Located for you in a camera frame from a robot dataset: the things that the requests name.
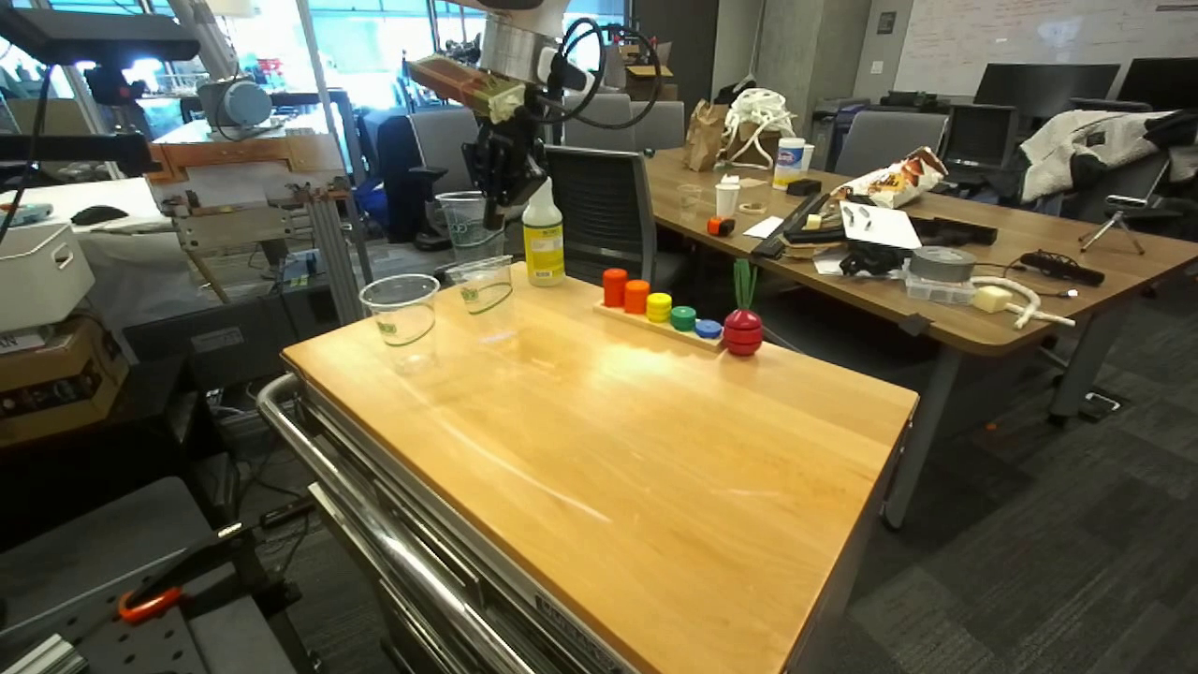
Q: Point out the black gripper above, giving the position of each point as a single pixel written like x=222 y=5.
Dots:
x=509 y=144

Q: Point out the clear plastic cup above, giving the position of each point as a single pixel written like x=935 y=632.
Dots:
x=459 y=227
x=482 y=285
x=400 y=313

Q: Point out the orange green box on arm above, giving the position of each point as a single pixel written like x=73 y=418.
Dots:
x=466 y=85

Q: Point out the white yellow spray bottle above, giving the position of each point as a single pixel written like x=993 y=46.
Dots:
x=545 y=243

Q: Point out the black office chair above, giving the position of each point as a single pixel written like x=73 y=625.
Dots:
x=602 y=211

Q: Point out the red-orange toy cylinder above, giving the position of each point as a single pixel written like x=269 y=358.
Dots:
x=615 y=285

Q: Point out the orange toy cylinder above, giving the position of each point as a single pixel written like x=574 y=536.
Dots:
x=638 y=296

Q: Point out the yellow toy cylinder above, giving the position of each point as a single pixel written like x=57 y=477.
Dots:
x=660 y=308

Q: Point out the wooden toy base strip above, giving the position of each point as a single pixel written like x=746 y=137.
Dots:
x=660 y=326

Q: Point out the brown paper bag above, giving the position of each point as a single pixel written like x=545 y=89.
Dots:
x=706 y=137

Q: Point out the green toy cylinder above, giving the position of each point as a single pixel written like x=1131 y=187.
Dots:
x=681 y=321

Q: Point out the orange tape measure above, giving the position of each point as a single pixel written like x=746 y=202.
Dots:
x=718 y=227

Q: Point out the small white bottle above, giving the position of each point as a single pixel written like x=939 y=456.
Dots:
x=727 y=196

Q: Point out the blue toy cylinder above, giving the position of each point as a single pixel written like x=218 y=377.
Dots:
x=707 y=326

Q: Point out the small white paper sheet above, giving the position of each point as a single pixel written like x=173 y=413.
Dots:
x=764 y=227

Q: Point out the red apple toy green stem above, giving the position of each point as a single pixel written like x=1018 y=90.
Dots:
x=742 y=336

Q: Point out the white wipes canister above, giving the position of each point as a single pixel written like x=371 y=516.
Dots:
x=792 y=161

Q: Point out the long black bar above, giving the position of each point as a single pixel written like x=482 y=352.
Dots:
x=792 y=222

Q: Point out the white printed paper sheet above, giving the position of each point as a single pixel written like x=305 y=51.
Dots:
x=882 y=227

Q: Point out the orange white chip bag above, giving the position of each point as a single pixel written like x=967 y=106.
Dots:
x=898 y=177

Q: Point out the grey tape roll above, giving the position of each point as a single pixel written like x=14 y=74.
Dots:
x=939 y=276

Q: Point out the white box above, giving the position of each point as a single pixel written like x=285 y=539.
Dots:
x=39 y=277

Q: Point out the small black computer monitor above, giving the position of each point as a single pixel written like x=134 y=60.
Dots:
x=978 y=137

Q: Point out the cardboard box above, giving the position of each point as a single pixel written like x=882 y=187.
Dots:
x=57 y=381

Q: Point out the long wooden office desk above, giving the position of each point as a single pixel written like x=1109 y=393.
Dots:
x=998 y=313

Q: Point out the orange clamp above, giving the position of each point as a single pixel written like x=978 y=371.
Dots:
x=146 y=608

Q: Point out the flat black device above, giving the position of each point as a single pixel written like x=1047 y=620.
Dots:
x=1060 y=268

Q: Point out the white jacket on chair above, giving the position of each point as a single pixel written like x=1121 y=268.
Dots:
x=1090 y=144

